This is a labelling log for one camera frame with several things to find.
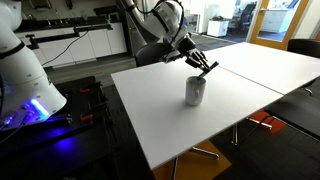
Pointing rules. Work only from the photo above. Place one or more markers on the metal table leg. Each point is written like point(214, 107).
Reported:
point(206, 152)
point(260, 123)

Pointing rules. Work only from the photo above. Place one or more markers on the black padded chair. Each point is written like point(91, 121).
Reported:
point(304, 47)
point(293, 110)
point(150, 53)

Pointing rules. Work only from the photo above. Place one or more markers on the orange door frame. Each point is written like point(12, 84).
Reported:
point(255, 23)

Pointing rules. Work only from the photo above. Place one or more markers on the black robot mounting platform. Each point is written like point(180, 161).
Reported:
point(66, 146)

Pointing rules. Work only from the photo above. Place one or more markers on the black camera mounting rail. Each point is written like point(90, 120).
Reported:
point(60, 35)

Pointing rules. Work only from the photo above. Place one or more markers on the dark office chair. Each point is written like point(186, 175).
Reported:
point(247, 15)

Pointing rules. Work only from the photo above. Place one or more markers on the white drawer cabinet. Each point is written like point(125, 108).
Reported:
point(273, 20)

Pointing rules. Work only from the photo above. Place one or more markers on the white kitchen cabinets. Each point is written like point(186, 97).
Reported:
point(93, 43)

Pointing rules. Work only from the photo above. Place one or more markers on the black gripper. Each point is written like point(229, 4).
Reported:
point(191, 53)

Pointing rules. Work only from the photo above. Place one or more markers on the white rolling cabinet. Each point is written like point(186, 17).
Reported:
point(218, 27)

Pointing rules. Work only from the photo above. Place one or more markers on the black marker pen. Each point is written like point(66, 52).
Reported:
point(213, 66)

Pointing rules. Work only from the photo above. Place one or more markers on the white ceramic mug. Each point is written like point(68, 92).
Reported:
point(195, 91)

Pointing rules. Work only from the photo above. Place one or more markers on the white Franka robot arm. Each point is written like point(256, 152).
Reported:
point(26, 66)

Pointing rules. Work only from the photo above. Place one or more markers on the black kitchen countertop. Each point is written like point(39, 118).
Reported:
point(66, 21)

